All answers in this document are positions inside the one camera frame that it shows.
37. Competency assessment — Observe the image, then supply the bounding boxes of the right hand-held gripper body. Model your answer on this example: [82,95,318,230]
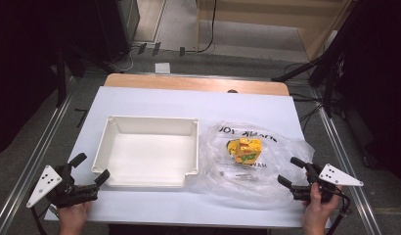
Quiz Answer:
[291,162,365,203]

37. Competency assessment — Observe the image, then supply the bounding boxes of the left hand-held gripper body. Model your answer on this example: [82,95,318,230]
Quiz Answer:
[25,164,100,210]

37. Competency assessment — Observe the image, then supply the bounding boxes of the yellow carton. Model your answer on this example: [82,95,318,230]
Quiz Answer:
[226,137,264,166]

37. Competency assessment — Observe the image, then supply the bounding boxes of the white plastic box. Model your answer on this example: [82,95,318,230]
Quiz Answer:
[91,115,201,189]

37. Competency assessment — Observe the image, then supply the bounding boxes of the clear plastic bag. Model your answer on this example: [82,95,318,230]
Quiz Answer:
[191,119,316,211]

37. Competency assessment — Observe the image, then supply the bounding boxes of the person's left hand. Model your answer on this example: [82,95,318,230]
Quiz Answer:
[57,201,94,235]

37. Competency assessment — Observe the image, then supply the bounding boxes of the person's right hand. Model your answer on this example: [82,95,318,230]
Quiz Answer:
[300,182,343,235]

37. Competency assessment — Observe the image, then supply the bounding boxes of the black tripod stand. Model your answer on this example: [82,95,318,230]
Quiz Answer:
[271,48,349,118]

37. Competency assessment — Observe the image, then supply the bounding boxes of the white sheet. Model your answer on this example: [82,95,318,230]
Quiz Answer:
[44,85,333,229]

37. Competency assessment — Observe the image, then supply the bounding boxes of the small white box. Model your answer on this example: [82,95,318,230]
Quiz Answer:
[155,62,172,74]

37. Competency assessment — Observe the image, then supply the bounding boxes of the light wooden cabinet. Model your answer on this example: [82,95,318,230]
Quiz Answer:
[196,0,354,62]

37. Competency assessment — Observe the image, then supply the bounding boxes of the wooden table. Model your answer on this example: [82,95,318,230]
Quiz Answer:
[103,72,290,97]

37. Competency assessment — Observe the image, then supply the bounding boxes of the dark cabinet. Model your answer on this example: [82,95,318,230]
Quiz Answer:
[95,0,141,64]

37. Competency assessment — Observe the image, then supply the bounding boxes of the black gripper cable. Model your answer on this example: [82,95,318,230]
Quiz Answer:
[29,205,58,235]
[325,188,352,235]

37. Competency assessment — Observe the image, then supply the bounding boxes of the metal floor rail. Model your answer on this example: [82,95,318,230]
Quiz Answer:
[310,87,382,235]
[0,92,74,235]

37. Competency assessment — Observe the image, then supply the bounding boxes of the black floor cables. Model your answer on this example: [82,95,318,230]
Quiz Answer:
[283,62,334,133]

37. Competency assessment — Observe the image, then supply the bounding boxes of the white floor cable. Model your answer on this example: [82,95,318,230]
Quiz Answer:
[110,47,140,72]

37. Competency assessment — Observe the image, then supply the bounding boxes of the black hanging cable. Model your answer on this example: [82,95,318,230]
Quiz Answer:
[184,0,218,54]

